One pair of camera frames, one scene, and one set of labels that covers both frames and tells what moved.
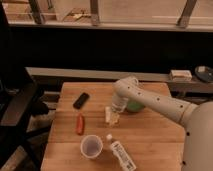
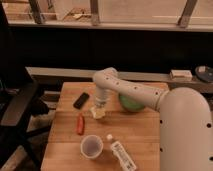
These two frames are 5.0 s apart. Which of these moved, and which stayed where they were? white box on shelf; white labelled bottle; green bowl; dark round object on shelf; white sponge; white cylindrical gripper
Moved: white cylindrical gripper; white sponge
Stayed: white labelled bottle; white box on shelf; dark round object on shelf; green bowl
